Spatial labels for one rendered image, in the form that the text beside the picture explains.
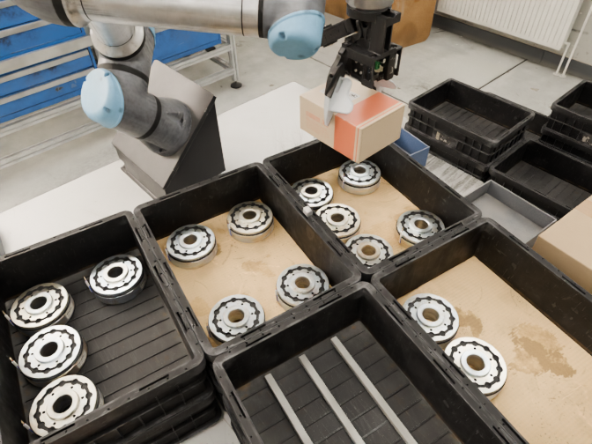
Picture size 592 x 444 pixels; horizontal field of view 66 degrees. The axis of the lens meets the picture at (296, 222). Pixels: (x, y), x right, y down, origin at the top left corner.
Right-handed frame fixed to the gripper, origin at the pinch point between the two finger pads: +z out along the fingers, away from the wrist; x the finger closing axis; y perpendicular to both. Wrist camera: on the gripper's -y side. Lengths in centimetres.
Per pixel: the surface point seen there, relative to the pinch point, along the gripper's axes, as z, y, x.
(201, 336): 16.6, 11.9, -45.0
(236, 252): 26.8, -6.3, -26.0
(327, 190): 24.0, -5.2, 0.0
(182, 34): 66, -195, 69
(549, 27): 82, -67, 273
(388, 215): 26.7, 8.3, 6.6
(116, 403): 17, 13, -60
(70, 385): 23, 1, -64
